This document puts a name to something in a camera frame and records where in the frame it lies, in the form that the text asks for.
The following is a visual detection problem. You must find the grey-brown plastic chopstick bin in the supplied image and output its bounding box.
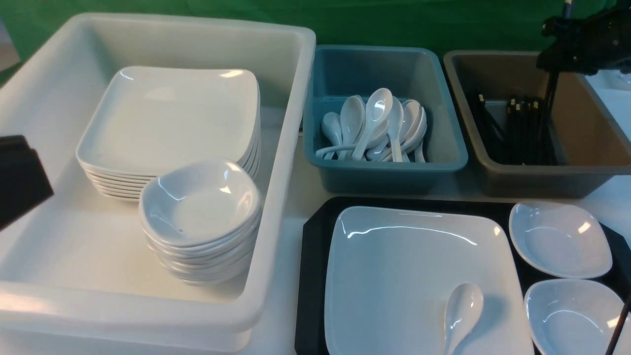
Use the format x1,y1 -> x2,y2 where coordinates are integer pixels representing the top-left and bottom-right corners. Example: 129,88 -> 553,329
443,50 -> 630,198

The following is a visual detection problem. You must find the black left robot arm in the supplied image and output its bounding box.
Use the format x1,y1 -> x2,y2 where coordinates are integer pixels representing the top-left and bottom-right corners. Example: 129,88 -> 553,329
0,135 -> 54,231

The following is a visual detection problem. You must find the teal plastic spoon bin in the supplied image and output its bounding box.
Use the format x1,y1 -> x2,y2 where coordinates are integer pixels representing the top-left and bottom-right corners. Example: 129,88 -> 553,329
303,45 -> 468,195

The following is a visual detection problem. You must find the stack of white square plates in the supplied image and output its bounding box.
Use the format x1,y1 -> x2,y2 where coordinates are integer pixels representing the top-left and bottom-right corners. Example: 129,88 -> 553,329
76,67 -> 261,201

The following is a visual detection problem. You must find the bundle of black chopsticks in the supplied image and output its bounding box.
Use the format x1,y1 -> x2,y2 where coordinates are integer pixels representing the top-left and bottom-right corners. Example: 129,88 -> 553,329
467,91 -> 559,166

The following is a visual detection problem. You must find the stack of white small bowls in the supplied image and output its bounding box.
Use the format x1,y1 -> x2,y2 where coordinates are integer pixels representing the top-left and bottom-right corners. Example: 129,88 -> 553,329
139,159 -> 262,285

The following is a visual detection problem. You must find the white small dish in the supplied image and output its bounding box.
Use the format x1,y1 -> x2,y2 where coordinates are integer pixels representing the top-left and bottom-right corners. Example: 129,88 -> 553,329
509,201 -> 613,279
524,279 -> 624,355

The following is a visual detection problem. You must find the white square rice plate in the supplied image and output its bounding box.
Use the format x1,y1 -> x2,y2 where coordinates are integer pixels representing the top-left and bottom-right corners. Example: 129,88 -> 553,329
324,206 -> 534,355

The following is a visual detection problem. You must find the white ceramic soup spoon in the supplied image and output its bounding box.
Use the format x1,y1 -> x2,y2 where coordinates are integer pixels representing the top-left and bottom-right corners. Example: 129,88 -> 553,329
442,282 -> 484,355

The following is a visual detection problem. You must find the large white plastic tub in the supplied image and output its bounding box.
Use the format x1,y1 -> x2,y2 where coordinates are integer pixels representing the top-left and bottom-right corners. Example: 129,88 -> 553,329
1,13 -> 316,355

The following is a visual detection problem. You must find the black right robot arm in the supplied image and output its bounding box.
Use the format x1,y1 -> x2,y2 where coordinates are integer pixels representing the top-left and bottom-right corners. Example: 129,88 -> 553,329
535,0 -> 631,166

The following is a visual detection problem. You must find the green backdrop cloth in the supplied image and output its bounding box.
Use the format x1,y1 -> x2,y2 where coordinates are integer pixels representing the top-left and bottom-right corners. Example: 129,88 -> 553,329
0,0 -> 563,62

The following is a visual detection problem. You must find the pile of white soup spoons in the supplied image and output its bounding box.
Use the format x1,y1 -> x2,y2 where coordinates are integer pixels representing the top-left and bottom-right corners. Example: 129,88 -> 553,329
315,88 -> 428,163

